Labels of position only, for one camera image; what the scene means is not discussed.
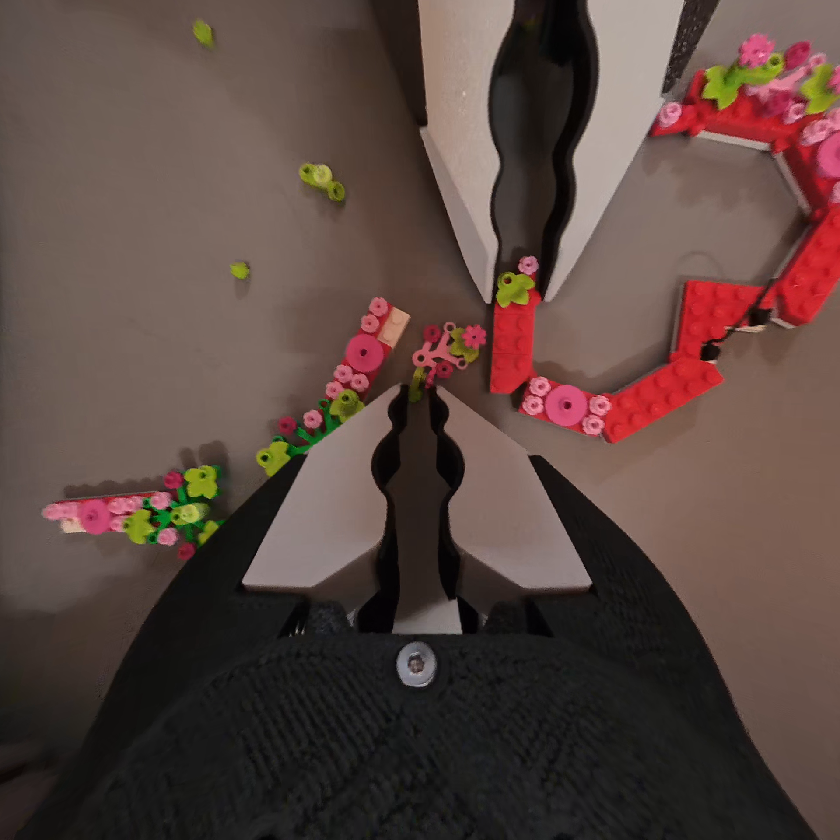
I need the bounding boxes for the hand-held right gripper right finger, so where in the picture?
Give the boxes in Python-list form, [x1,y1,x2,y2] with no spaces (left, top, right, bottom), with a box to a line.
[428,385,595,634]

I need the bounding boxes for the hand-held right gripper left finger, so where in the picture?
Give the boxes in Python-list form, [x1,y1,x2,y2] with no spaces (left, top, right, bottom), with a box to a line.
[241,382,409,634]

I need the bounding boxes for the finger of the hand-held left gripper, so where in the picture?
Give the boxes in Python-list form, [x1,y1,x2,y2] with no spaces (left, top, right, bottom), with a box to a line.
[417,0,534,305]
[538,0,687,304]

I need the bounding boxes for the pink lego flower sprig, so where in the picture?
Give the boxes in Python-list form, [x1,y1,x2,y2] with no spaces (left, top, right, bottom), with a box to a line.
[412,322,488,382]

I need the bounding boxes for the red lego heart frame chain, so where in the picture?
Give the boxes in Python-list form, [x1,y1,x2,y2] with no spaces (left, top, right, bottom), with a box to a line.
[489,33,840,446]

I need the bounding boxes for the lime double lego piece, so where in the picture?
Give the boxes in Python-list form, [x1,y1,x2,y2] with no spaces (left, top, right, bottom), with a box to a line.
[298,162,347,202]

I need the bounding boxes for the red lego strip tan end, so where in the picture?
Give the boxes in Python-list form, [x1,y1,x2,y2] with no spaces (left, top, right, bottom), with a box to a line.
[255,297,412,478]

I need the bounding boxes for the red lego strip lime leaves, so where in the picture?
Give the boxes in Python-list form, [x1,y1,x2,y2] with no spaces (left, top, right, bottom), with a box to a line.
[41,465,227,562]

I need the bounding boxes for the black lego string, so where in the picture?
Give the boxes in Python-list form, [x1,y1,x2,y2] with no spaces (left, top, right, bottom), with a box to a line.
[699,305,772,362]

